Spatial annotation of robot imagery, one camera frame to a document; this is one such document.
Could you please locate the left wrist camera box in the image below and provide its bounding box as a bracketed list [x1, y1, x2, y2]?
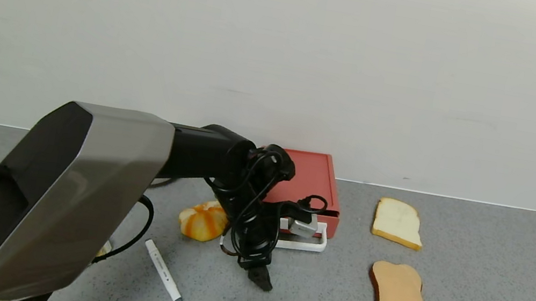
[285, 210, 321, 240]

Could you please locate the black wrist cable bundle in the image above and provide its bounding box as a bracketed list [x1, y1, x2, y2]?
[192, 140, 336, 271]

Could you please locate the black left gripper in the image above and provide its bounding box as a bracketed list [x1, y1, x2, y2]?
[226, 216, 284, 293]

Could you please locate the red drawer case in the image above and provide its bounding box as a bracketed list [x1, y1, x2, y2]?
[259, 144, 350, 220]

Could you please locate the brown toast slice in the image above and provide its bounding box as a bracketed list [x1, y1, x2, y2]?
[364, 259, 438, 301]

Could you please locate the white marker pen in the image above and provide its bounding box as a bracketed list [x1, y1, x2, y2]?
[136, 239, 191, 301]

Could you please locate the white bread slice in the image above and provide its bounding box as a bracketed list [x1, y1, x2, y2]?
[369, 196, 429, 252]

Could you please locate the small printed carton pack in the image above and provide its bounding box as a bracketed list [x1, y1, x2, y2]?
[93, 238, 114, 263]

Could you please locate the orange striped bread bun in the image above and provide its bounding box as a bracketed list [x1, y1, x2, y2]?
[176, 195, 232, 246]

